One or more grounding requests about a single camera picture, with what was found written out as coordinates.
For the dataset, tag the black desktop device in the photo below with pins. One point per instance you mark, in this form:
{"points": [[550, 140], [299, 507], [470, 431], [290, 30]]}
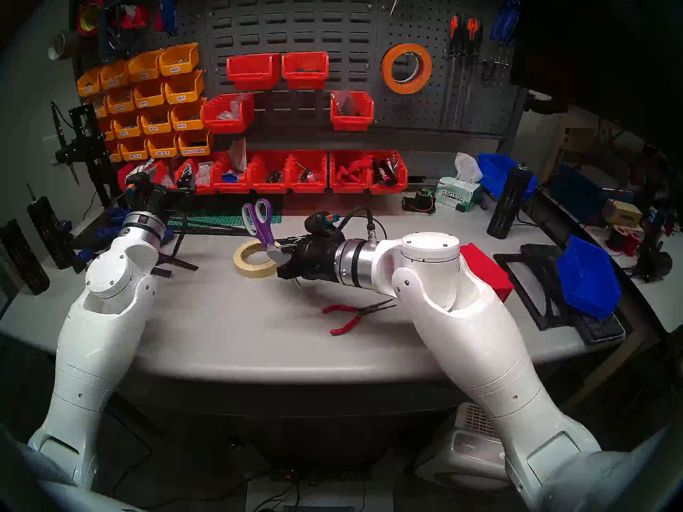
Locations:
{"points": [[653, 263]]}

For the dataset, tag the beige masking tape roll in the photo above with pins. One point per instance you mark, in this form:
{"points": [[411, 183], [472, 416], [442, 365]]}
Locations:
{"points": [[240, 263]]}

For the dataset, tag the dark blue storage bin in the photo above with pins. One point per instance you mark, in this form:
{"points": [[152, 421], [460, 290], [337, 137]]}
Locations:
{"points": [[573, 196]]}

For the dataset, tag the white Coway air purifier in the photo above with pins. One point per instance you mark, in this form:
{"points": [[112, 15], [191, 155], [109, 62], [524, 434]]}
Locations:
{"points": [[459, 452]]}

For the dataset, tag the small blue plastic part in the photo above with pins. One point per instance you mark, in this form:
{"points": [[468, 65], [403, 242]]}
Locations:
{"points": [[229, 177]]}

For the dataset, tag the grey pegboard back panel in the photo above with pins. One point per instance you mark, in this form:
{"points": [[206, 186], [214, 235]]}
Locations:
{"points": [[291, 31]]}

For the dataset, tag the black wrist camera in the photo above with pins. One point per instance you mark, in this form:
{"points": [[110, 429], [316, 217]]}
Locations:
{"points": [[137, 184], [323, 223]]}

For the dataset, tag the black marker pen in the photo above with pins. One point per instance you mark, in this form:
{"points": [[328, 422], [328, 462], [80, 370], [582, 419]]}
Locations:
{"points": [[285, 240]]}

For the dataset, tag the black computer monitor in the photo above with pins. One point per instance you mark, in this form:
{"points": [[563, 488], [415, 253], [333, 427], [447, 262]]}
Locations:
{"points": [[587, 36]]}

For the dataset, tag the clear plastic hardware bag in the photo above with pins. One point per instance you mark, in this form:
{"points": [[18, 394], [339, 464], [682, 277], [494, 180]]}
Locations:
{"points": [[205, 172]]}

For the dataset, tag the black bar clamp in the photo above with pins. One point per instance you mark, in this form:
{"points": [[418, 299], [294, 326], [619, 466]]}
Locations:
{"points": [[114, 41]]}

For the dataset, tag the black tripod rods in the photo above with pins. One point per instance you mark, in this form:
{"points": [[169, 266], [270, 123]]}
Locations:
{"points": [[224, 228]]}

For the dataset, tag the black battery holder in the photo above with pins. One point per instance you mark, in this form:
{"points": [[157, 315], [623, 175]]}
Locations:
{"points": [[419, 202]]}

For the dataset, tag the black metal fixture stand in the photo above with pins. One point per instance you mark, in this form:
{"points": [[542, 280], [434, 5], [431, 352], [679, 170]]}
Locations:
{"points": [[88, 148]]}

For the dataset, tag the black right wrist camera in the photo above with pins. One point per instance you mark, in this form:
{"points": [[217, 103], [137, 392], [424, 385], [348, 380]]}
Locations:
{"points": [[323, 223]]}

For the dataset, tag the white side table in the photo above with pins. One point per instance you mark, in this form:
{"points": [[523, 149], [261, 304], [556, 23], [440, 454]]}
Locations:
{"points": [[664, 303]]}

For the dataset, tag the yellow plastic parts bin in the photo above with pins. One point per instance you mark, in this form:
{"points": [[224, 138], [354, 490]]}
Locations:
{"points": [[114, 74], [127, 126], [156, 120], [89, 84], [163, 145], [149, 94], [188, 115], [108, 128], [100, 106], [114, 152], [184, 87], [179, 57], [120, 100], [196, 142], [144, 65], [133, 149]]}

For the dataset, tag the black cylindrical tool holder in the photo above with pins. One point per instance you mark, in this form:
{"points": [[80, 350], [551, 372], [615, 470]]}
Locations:
{"points": [[507, 207], [50, 233]]}

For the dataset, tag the blue plastic storage bin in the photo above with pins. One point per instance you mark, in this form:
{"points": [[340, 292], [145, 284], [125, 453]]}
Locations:
{"points": [[493, 169], [587, 281]]}

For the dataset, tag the green cutting mat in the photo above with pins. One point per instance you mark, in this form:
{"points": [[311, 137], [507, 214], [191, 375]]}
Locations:
{"points": [[213, 217]]}

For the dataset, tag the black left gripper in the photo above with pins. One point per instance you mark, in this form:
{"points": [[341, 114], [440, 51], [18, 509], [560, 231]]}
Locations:
{"points": [[168, 188]]}

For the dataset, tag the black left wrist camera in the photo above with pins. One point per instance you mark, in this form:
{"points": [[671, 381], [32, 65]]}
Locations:
{"points": [[137, 184]]}

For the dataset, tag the red yellow tape roll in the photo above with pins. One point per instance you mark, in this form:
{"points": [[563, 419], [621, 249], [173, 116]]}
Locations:
{"points": [[85, 9]]}

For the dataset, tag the red white tape roll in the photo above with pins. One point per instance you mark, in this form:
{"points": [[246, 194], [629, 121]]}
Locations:
{"points": [[136, 17]]}

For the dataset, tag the metal double peg hook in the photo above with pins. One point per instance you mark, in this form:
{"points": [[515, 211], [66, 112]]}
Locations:
{"points": [[410, 57]]}

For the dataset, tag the red plastic storage bin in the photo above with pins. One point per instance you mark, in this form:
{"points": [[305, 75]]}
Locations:
{"points": [[121, 179], [344, 188], [229, 187], [387, 189], [204, 190], [227, 120], [269, 188], [305, 78], [349, 122], [485, 271], [163, 169], [307, 188], [251, 71]]}

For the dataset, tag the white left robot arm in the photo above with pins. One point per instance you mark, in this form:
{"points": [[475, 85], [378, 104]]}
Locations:
{"points": [[101, 324]]}

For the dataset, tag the small cardboard box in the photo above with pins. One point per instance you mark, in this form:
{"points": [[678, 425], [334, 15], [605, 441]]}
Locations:
{"points": [[623, 215]]}

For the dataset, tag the clear plastic parts bag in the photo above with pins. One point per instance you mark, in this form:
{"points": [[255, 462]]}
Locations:
{"points": [[344, 100], [235, 111]]}

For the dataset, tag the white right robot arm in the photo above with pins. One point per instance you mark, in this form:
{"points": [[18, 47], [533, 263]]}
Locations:
{"points": [[469, 324]]}

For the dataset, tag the black tape roll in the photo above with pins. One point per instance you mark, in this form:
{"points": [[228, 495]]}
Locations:
{"points": [[418, 78]]}

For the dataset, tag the grey duct tape roll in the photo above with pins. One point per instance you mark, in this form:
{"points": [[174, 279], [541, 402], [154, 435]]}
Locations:
{"points": [[66, 44]]}

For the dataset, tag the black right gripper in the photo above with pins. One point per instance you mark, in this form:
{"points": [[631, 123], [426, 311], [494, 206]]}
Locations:
{"points": [[317, 257]]}

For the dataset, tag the Kimtech tissue box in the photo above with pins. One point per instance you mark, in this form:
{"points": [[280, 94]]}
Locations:
{"points": [[461, 193]]}

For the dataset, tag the black computer keyboard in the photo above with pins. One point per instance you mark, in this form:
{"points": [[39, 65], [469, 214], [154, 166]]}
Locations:
{"points": [[603, 327]]}

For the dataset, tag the black printed frame part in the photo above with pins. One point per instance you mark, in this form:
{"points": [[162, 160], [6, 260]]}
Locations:
{"points": [[533, 303]]}

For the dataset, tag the pile of blue clamps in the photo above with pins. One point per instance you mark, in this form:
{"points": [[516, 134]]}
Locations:
{"points": [[109, 220]]}

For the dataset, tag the orange tape roll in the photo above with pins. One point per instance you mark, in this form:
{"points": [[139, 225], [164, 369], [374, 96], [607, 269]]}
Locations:
{"points": [[387, 68]]}

